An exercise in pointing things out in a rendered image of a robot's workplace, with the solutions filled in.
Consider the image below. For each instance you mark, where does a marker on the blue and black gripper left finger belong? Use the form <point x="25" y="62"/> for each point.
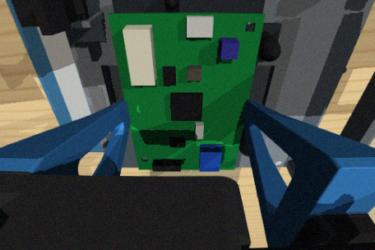
<point x="59" y="150"/>

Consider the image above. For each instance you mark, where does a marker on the green circuit board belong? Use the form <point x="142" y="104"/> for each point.
<point x="186" y="77"/>

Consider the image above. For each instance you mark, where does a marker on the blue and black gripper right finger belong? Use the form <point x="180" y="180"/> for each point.
<point x="333" y="175"/>

